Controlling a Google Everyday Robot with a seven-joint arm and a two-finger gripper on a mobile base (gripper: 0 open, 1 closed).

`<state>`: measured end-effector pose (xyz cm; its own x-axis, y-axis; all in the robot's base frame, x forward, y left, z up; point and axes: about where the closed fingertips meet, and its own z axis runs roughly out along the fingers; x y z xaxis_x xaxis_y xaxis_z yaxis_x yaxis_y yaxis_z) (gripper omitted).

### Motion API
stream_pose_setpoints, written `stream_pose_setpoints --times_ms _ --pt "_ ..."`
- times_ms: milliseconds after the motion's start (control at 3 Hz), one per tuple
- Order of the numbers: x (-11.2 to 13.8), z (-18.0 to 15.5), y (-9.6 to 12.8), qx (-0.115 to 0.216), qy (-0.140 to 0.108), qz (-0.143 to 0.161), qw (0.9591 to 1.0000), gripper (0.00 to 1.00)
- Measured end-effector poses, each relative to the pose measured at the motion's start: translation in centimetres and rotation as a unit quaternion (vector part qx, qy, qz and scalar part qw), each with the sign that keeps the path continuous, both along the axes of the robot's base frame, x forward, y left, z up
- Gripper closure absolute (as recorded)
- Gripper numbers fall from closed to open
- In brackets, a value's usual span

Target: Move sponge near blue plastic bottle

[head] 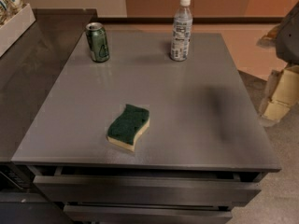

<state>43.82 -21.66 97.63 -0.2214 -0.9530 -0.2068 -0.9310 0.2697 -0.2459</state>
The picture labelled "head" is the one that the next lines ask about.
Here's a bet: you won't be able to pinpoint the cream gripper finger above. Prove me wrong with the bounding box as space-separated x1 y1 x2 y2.
259 64 299 127

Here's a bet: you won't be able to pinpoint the green and yellow sponge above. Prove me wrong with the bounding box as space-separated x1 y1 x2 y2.
107 105 150 152

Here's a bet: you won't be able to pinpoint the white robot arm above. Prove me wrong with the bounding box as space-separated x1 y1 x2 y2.
259 2 299 127

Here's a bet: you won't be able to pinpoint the clear plastic water bottle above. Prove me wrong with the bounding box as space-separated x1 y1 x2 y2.
170 0 192 62

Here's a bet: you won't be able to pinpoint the upper metal drawer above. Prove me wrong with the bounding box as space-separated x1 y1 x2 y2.
34 167 260 206

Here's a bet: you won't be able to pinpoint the metal drawer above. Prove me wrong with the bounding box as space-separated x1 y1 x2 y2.
34 167 260 206
64 205 232 224

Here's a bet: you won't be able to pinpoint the green soda can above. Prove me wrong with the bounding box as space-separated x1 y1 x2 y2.
85 22 109 63

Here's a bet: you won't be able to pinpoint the lower metal drawer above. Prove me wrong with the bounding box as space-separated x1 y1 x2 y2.
64 205 232 224

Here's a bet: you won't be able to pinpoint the white cardboard box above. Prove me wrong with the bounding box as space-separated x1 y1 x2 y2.
0 4 36 57

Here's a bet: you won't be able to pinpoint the packaged snacks in box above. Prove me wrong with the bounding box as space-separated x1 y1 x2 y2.
0 0 24 25

